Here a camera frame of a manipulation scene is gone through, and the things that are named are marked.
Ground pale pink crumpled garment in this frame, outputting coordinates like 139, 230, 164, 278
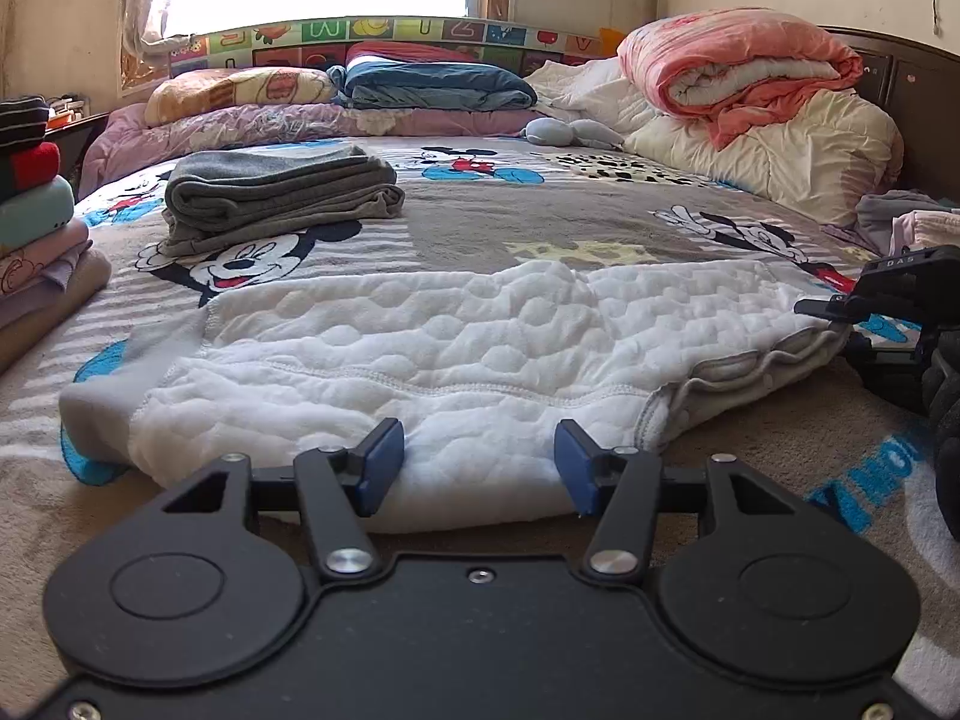
888, 208, 960, 257

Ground red folded cloth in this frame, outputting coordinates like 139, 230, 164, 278
345, 41, 482, 68

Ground pink folded quilt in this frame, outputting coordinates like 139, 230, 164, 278
616, 7, 866, 152

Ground beige folded garment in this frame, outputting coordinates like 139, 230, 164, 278
0, 249, 113, 377

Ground lilac quilt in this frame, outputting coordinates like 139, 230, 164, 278
78, 101, 542, 200

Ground white quilted garment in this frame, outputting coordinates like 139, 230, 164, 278
58, 259, 853, 535

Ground teal folded garment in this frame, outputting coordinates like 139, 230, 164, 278
0, 174, 77, 253

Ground red folded garment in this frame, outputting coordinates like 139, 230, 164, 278
0, 142, 63, 203

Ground colourful alphabet wall mat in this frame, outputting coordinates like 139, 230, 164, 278
168, 15, 628, 77

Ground white quilted blanket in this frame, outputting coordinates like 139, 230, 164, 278
523, 58, 662, 139

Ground blue folded blanket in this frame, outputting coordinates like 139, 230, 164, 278
327, 60, 540, 113

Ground dark wooden nightstand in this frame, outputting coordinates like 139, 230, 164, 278
43, 94, 113, 182

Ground pink printed folded garment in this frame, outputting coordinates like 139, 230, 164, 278
0, 219, 94, 327

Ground pile of clothes at right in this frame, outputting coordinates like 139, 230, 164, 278
820, 190, 955, 257

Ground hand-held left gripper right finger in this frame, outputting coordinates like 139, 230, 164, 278
553, 419, 802, 581

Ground yellow printed pillow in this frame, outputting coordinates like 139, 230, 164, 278
144, 66, 340, 128

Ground person's right hand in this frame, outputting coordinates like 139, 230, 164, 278
921, 326, 960, 542

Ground black striped folded garment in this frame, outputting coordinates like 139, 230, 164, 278
0, 95, 51, 160

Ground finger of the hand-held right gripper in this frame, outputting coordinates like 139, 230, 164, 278
793, 295, 865, 320

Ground folded grey clothes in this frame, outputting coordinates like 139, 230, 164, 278
160, 144, 407, 259

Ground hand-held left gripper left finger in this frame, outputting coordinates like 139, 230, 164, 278
160, 418, 407, 579

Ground dark wooden headboard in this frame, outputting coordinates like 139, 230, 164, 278
814, 25, 960, 205

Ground grey plush toy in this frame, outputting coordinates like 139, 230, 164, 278
522, 116, 626, 150

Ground sheer patterned curtain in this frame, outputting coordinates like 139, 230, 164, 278
118, 0, 205, 85

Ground cream duvet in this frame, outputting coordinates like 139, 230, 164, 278
622, 86, 905, 223

